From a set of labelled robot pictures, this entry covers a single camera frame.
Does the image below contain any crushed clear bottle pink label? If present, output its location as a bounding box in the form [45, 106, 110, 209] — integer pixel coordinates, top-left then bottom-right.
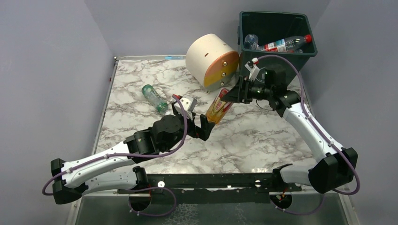
[244, 34, 259, 50]

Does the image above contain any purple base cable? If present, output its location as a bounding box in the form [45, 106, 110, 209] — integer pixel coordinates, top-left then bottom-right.
[269, 194, 325, 216]
[128, 186, 177, 218]

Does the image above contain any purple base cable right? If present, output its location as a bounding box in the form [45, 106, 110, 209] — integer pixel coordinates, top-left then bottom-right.
[269, 194, 325, 216]

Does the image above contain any cream orange yellow drawer unit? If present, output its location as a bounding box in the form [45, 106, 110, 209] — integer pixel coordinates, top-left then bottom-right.
[185, 33, 239, 91]

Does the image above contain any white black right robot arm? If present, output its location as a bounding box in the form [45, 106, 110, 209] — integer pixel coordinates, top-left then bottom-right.
[222, 66, 360, 195]

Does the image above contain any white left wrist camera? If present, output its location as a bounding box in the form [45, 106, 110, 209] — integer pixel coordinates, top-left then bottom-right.
[174, 95, 197, 120]

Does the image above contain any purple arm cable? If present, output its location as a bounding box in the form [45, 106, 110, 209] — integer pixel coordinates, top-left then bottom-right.
[256, 55, 361, 196]
[42, 94, 189, 196]

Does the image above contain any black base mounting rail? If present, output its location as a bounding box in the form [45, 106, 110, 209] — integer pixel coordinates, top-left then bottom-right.
[129, 173, 302, 204]

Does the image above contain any green tinted water bottle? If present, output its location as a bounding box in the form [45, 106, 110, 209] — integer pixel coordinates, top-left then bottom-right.
[141, 84, 168, 115]

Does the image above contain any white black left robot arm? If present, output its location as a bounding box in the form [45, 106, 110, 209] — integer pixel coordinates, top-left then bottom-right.
[51, 114, 215, 204]

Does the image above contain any dark green plastic bin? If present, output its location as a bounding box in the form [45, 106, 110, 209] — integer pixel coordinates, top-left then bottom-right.
[236, 11, 318, 83]

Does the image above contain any red label amber tea bottle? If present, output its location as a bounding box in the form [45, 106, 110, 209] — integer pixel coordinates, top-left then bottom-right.
[206, 88, 233, 124]

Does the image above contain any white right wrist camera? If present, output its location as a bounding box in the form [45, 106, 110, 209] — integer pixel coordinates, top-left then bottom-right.
[245, 58, 260, 82]

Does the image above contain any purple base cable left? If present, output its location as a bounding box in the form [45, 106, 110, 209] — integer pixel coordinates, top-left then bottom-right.
[128, 186, 177, 218]

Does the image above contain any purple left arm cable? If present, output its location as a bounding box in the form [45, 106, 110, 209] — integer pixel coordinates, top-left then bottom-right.
[42, 94, 189, 196]

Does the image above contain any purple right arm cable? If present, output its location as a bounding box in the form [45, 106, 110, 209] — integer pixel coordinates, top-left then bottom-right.
[256, 55, 361, 196]

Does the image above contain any clear bottle red label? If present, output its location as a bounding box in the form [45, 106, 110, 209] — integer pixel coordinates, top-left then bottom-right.
[257, 34, 312, 53]

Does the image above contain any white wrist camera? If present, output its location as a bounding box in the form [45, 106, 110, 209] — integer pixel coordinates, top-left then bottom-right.
[245, 58, 260, 82]
[174, 95, 197, 120]

